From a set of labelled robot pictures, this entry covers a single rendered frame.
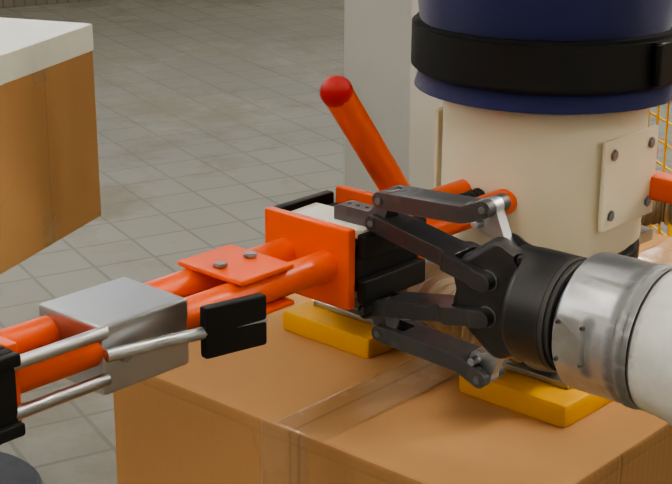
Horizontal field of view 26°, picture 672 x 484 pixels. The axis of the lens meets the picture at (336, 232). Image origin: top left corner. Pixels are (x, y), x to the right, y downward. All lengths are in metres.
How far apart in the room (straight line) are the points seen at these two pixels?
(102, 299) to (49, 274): 3.66
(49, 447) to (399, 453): 2.48
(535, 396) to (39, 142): 1.85
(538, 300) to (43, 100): 1.99
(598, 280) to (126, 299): 0.29
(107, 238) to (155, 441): 3.70
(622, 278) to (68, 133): 2.11
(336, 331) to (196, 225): 3.78
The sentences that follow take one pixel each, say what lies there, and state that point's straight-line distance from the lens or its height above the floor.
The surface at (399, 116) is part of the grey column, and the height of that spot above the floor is 0.90.
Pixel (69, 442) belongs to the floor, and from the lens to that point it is 3.49.
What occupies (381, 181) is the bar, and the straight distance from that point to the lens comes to 1.07.
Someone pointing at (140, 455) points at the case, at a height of 0.99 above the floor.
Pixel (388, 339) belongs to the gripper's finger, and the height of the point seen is 1.15.
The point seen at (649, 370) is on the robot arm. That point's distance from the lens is 0.87.
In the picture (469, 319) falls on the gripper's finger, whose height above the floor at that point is 1.18.
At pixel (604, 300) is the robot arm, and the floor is 1.23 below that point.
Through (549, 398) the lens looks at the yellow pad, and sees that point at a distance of 1.09.
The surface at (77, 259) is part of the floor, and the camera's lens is 4.69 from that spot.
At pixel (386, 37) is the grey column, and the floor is 1.04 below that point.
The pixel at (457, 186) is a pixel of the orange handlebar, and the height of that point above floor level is 1.21.
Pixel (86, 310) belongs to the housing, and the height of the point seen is 1.22.
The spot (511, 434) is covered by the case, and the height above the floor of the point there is 1.07.
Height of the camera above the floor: 1.54
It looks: 18 degrees down
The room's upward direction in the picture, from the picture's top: straight up
